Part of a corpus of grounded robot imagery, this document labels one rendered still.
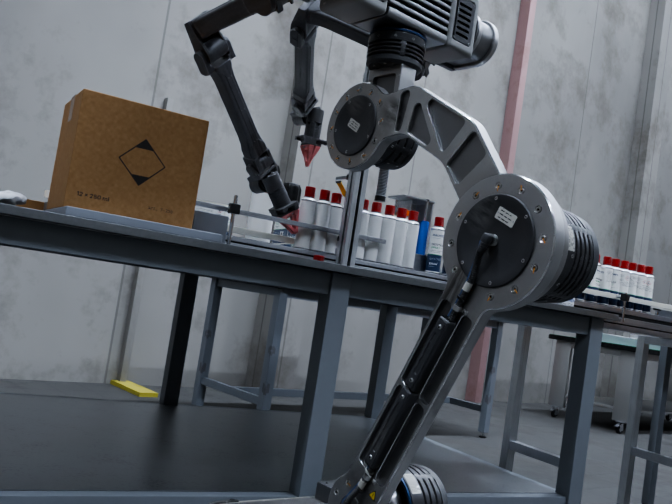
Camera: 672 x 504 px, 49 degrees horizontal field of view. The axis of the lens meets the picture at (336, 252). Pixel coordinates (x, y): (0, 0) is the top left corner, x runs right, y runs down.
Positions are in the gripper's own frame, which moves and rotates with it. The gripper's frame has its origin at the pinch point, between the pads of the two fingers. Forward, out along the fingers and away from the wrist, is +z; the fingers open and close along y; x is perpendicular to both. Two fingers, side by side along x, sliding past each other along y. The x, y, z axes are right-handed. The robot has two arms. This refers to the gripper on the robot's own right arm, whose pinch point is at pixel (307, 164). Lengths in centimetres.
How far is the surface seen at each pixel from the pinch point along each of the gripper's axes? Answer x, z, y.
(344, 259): 36.2, 32.1, 1.5
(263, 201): -5.3, 15.5, 11.8
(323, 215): 22.2, 18.7, 3.2
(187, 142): 57, 12, 64
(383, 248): 22.8, 25.4, -21.8
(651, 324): 31, 35, -159
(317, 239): 22.0, 26.7, 3.8
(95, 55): -238, -74, 27
